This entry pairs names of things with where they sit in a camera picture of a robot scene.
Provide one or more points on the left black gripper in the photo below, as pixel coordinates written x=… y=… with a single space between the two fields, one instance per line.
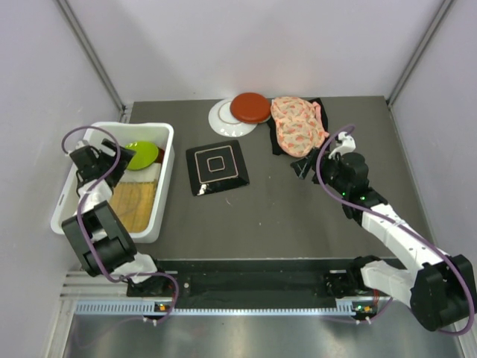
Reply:
x=127 y=156

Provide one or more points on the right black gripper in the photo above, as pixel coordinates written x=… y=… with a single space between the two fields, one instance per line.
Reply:
x=302 y=167

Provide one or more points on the green plate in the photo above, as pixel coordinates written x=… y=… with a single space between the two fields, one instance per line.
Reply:
x=146 y=153

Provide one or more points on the white square plate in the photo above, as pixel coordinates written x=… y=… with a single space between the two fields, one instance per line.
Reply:
x=146 y=175

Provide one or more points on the red round plate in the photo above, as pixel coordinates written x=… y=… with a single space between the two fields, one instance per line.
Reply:
x=160 y=156

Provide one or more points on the yellow woven square plate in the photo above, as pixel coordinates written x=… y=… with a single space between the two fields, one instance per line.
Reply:
x=133 y=203

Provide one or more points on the black square plate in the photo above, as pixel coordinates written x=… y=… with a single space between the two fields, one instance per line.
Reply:
x=216 y=167

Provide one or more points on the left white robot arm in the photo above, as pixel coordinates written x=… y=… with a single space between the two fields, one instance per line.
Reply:
x=95 y=232

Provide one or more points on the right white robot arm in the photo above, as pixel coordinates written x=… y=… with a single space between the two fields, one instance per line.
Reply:
x=437 y=288

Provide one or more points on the white plastic bin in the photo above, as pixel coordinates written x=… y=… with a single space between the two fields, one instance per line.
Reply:
x=161 y=134

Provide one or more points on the floral pink cloth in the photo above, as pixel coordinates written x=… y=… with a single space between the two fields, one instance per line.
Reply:
x=298 y=127

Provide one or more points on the black cloth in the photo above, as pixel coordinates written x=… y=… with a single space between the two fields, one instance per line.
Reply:
x=275 y=145

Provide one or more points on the red plate at back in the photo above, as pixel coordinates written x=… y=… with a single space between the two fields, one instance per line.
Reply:
x=250 y=108

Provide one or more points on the white round rimmed plate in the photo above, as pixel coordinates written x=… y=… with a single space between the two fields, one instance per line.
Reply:
x=225 y=124

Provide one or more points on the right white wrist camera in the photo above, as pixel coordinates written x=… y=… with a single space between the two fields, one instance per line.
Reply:
x=345 y=144

